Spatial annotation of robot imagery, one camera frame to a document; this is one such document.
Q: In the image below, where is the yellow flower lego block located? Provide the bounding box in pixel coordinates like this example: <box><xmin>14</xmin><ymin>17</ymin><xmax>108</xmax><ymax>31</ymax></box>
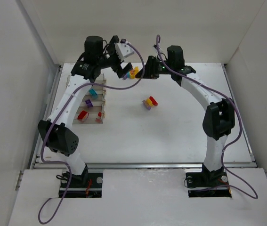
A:
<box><xmin>124</xmin><ymin>66</ymin><xmax>139</xmax><ymax>79</ymax></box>

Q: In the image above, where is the teal lego block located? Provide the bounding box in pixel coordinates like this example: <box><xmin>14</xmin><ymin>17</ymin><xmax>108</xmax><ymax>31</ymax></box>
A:
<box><xmin>89</xmin><ymin>89</ymin><xmax>98</xmax><ymax>99</ymax></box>

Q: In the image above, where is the purple square lego block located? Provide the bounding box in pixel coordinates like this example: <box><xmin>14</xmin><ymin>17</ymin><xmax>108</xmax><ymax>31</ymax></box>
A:
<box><xmin>85</xmin><ymin>99</ymin><xmax>93</xmax><ymax>108</ymax></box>

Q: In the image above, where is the red round lego block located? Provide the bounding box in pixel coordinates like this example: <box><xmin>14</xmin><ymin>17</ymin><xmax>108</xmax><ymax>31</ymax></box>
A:
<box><xmin>77</xmin><ymin>110</ymin><xmax>89</xmax><ymax>121</ymax></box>

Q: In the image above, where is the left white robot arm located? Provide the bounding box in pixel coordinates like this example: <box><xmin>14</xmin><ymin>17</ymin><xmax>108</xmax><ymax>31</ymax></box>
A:
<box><xmin>38</xmin><ymin>35</ymin><xmax>134</xmax><ymax>180</ymax></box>

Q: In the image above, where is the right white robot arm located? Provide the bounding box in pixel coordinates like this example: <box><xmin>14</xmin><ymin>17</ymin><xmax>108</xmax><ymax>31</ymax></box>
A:
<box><xmin>136</xmin><ymin>46</ymin><xmax>235</xmax><ymax>188</ymax></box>

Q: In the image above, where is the clear compartment organizer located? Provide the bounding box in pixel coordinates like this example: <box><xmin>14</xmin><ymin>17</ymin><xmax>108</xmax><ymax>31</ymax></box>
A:
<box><xmin>73</xmin><ymin>86</ymin><xmax>106</xmax><ymax>124</ymax></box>

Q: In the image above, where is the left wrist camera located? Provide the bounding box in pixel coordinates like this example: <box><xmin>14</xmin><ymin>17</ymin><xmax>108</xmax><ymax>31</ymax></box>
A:
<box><xmin>115</xmin><ymin>43</ymin><xmax>135</xmax><ymax>62</ymax></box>

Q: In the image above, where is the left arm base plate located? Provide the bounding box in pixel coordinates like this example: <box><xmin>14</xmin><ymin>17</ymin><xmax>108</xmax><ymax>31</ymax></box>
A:
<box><xmin>65</xmin><ymin>169</ymin><xmax>103</xmax><ymax>198</ymax></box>

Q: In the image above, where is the aluminium rail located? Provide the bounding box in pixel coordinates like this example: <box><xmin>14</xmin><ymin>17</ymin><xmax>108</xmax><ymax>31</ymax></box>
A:
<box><xmin>30</xmin><ymin>161</ymin><xmax>257</xmax><ymax>170</ymax></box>

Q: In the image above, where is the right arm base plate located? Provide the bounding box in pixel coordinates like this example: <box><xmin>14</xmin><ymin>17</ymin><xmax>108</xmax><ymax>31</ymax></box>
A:
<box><xmin>184</xmin><ymin>169</ymin><xmax>232</xmax><ymax>198</ymax></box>

